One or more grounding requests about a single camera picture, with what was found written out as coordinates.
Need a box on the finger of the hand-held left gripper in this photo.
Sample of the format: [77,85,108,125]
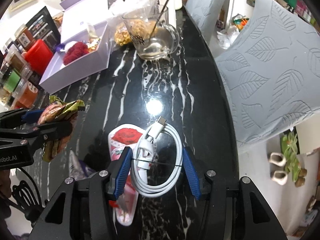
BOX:
[0,120,73,151]
[0,108,46,128]

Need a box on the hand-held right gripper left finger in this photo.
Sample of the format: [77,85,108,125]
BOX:
[30,146,134,240]

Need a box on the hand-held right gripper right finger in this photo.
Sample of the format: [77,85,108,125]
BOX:
[182,146,288,240]

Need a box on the green floral brocade pouch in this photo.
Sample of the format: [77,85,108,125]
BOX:
[37,95,86,162]

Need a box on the white rose print pouch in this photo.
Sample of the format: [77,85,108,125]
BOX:
[108,123,157,226]

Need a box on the white charging cable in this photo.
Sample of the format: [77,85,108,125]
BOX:
[131,116,183,198]

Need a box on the lavender gift box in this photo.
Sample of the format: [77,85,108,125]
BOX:
[39,0,112,93]

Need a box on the purple embroidered sachet pouch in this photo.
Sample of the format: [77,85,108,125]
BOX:
[55,41,75,53]

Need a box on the row of glass spice jars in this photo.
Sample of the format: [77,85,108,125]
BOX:
[0,37,42,110]

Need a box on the purple printed packet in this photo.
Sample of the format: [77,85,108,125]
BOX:
[67,149,96,181]

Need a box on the black ornate metal chair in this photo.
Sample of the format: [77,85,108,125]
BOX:
[10,167,51,222]

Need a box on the red plastic container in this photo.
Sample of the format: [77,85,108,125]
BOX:
[24,39,55,76]

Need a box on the brown glass jar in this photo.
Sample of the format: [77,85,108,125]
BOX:
[14,24,36,53]

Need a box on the red fluffy plush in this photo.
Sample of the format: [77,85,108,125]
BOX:
[63,42,90,65]

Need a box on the beige shoe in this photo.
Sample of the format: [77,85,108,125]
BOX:
[269,152,287,167]
[271,170,288,186]

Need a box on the black snack bag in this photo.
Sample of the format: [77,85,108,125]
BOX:
[25,6,62,53]

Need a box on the gold wrapped packet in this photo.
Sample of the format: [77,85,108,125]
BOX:
[85,37,102,53]

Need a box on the green slipper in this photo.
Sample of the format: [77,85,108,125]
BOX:
[280,132,301,181]

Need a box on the yellow snack bag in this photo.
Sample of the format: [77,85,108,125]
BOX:
[114,22,141,47]

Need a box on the grey leaf chair cover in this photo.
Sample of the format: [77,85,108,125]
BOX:
[214,0,320,153]
[185,0,230,47]

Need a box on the glass mug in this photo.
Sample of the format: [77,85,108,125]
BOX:
[122,4,180,61]

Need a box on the white plastic bag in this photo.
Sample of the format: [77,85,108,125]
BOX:
[216,27,241,50]

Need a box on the metal spoon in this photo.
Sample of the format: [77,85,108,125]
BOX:
[147,0,171,46]

